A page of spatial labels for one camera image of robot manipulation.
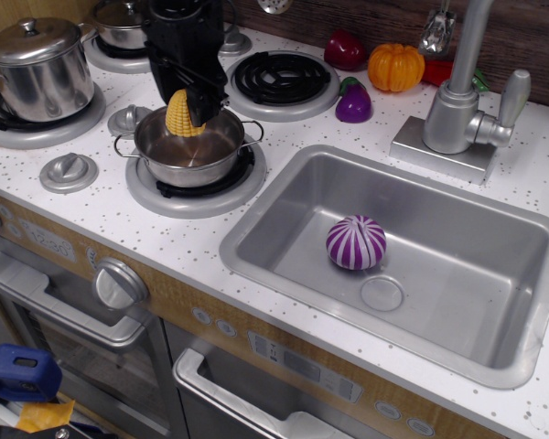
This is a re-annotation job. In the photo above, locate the stove burner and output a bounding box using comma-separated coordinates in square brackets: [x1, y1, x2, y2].
[226, 50, 339, 123]
[125, 145, 267, 220]
[83, 37, 150, 74]
[0, 85, 106, 150]

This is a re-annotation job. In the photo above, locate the grey stovetop knob back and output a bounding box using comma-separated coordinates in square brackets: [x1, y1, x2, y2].
[219, 25, 252, 57]

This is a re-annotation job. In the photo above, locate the grey stovetop knob middle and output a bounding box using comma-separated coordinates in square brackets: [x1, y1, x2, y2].
[107, 104, 152, 136]

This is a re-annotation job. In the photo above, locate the grey sink basin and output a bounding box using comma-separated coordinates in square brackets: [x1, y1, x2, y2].
[220, 145, 549, 389]

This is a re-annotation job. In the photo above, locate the orange toy pumpkin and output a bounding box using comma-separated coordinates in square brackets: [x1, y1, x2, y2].
[367, 43, 425, 92]

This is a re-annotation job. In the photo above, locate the dark red toy pepper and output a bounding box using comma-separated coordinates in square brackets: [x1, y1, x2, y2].
[324, 29, 367, 71]

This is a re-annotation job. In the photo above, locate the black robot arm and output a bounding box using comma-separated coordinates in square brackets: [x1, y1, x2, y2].
[142, 1, 227, 127]

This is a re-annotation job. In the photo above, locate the grey stovetop knob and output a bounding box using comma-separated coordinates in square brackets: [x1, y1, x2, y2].
[219, 25, 252, 57]
[107, 104, 152, 136]
[39, 153, 99, 194]

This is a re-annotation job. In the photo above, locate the large lidded steel pot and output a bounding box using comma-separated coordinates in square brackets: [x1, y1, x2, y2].
[0, 17, 98, 123]

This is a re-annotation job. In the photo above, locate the back left stove burner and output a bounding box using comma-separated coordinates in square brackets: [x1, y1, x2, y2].
[83, 37, 150, 74]

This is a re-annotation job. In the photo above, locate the blue clamp tool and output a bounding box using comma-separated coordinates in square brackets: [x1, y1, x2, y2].
[0, 344, 62, 402]

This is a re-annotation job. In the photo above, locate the silver dishwasher door handle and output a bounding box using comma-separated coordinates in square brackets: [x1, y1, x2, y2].
[173, 348, 350, 438]

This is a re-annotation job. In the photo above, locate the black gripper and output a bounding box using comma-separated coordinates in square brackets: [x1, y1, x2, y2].
[143, 8, 229, 126]

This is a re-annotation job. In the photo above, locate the silver oven dial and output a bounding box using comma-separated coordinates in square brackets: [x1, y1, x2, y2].
[91, 257, 149, 311]

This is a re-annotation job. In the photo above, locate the front right stove burner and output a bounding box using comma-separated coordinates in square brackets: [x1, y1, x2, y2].
[125, 145, 267, 220]

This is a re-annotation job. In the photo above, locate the hanging metal utensil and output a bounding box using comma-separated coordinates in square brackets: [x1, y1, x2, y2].
[418, 0, 457, 57]

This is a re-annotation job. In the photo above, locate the yellow tape piece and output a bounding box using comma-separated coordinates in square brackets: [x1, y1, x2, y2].
[16, 400, 75, 434]

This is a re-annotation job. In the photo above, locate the silver toy faucet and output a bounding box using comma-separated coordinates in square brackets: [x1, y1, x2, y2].
[390, 0, 531, 185]

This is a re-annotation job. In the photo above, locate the front left stove burner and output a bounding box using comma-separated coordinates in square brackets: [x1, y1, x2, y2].
[0, 85, 106, 150]

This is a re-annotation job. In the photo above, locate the back right stove burner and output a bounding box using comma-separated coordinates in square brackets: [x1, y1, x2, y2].
[226, 50, 339, 123]

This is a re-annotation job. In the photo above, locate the red toy chili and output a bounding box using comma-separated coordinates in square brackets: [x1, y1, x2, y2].
[422, 60, 453, 86]

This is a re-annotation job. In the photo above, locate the back lidded steel pot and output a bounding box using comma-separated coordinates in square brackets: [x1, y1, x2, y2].
[89, 0, 147, 50]

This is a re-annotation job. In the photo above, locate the yellow toy corn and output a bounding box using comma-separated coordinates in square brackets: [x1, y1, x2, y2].
[165, 89, 206, 138]

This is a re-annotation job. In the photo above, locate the small steel pan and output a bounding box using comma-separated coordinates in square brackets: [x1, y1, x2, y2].
[134, 107, 262, 187]

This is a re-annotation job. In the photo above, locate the purple toy eggplant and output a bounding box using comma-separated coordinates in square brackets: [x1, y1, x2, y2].
[335, 77, 373, 123]

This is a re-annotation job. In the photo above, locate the purple striped toy onion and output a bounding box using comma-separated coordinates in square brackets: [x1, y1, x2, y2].
[326, 215, 387, 271]

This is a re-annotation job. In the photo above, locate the grey stovetop knob front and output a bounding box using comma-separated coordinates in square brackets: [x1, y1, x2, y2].
[39, 153, 99, 194]

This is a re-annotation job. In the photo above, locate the hanging slotted spoon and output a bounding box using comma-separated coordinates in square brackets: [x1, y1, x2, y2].
[257, 0, 294, 15]

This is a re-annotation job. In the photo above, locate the silver oven door handle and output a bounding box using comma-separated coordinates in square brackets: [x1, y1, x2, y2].
[0, 241, 153, 354]

